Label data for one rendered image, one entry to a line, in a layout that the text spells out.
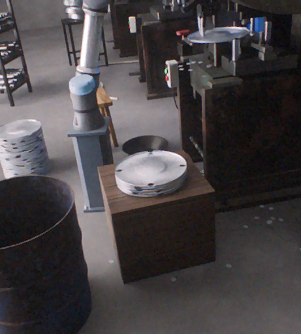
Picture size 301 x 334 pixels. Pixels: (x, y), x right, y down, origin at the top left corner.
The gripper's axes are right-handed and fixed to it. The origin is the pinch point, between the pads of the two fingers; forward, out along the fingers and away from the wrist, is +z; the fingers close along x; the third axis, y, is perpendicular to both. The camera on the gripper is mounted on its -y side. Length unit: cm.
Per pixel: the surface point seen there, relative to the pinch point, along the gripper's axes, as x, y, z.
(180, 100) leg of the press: 20.1, -6.6, 38.8
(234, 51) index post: -20.0, 8.7, 4.9
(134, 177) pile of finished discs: -53, -44, 40
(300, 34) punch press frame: -19.4, 39.3, 0.9
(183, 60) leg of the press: 19.9, -3.9, 17.0
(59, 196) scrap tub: -58, -74, 39
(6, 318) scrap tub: -92, -94, 60
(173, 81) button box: 19.1, -10.4, 27.4
